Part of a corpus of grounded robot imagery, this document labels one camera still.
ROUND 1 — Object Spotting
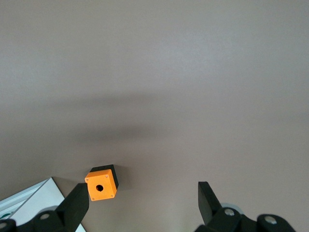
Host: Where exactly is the brown table cover sheet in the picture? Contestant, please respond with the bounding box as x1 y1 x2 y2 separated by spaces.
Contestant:
0 0 309 232

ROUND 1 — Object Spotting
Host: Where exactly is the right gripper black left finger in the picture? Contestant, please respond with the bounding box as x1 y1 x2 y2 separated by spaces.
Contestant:
0 183 90 232

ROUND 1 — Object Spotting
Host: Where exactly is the white drawer cabinet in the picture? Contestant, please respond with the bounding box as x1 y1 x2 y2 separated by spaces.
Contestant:
0 176 85 232

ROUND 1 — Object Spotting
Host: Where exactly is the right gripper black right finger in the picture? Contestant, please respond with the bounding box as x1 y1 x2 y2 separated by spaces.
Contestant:
195 181 296 232

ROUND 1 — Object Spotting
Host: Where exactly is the orange button enclosure box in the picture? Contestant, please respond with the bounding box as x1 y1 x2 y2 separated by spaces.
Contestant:
84 164 120 202

